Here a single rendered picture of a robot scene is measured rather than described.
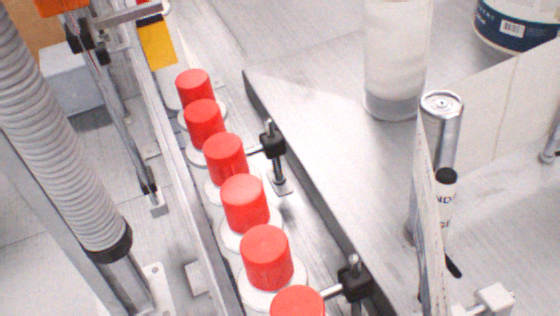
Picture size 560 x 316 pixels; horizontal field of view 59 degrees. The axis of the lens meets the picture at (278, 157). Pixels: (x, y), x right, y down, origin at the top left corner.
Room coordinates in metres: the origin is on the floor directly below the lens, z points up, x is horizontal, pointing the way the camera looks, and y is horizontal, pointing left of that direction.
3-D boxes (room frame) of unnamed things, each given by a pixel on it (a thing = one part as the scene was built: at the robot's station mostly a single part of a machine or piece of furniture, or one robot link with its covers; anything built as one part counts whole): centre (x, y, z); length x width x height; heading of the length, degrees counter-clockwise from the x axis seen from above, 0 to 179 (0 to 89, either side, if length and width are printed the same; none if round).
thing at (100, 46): (0.71, 0.23, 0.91); 0.07 x 0.03 x 0.16; 105
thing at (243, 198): (0.25, 0.03, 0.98); 0.05 x 0.05 x 0.20
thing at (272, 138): (0.48, 0.00, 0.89); 0.03 x 0.03 x 0.12; 15
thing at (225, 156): (0.30, 0.04, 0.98); 0.05 x 0.05 x 0.20
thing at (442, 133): (0.32, -0.15, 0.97); 0.05 x 0.05 x 0.19
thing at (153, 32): (0.46, 0.10, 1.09); 0.03 x 0.01 x 0.06; 105
